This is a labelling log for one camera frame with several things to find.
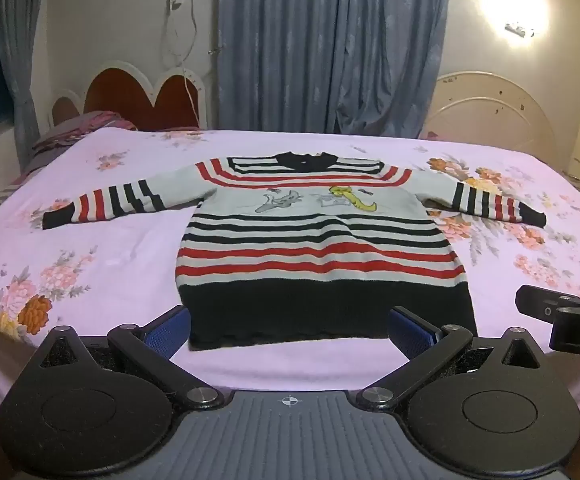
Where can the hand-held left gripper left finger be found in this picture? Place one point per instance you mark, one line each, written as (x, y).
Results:
(171, 334)

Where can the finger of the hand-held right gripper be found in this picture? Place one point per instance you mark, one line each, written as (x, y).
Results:
(540, 301)

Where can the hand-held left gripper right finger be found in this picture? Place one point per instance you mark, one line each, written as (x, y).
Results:
(411, 332)

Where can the striped knit sweater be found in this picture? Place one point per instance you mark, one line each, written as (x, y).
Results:
(320, 260)

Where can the cream arched headboard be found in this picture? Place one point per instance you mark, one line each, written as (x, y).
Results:
(495, 120)

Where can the purple striped blanket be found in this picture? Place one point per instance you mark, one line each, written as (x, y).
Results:
(85, 122)

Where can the red scalloped headboard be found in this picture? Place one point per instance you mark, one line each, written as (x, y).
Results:
(120, 95)

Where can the wide blue curtain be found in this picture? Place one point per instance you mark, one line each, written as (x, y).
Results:
(320, 50)

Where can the narrow blue curtain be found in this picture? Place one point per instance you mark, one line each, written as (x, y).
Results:
(20, 60)

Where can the wall lamp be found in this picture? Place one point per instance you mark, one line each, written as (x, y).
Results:
(517, 29)

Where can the white wall charger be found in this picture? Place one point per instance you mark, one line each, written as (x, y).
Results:
(174, 3)

